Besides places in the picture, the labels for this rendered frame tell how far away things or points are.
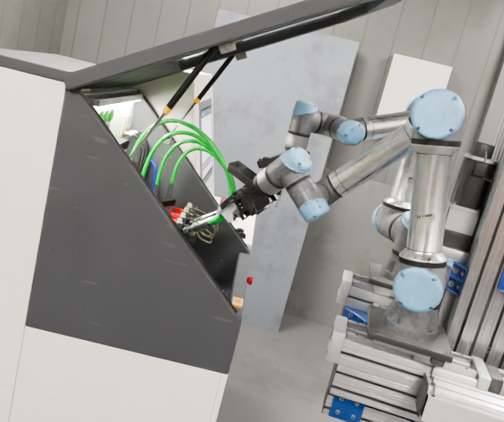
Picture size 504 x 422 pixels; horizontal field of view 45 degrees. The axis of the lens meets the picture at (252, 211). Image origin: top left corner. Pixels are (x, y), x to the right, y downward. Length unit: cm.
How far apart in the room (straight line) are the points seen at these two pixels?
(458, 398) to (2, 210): 127
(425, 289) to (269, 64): 280
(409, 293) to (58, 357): 98
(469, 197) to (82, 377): 123
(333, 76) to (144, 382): 272
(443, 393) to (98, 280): 95
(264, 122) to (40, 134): 254
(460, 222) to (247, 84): 246
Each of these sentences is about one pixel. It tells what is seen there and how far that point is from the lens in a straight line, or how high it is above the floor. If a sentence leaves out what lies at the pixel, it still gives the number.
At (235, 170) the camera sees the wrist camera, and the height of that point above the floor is 133.
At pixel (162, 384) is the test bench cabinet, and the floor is 71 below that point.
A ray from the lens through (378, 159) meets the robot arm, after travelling 165.
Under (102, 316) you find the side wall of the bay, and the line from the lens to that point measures 174.
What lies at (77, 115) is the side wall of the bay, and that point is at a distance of 163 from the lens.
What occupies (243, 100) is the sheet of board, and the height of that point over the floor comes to 142.
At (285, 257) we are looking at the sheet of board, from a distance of 403.
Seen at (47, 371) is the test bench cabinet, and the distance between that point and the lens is 186.
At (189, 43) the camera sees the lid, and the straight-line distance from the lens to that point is 154.
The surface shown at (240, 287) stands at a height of 95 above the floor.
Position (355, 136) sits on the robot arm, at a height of 150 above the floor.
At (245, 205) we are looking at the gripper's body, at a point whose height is 125.
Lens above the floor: 161
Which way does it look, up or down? 13 degrees down
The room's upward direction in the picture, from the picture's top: 14 degrees clockwise
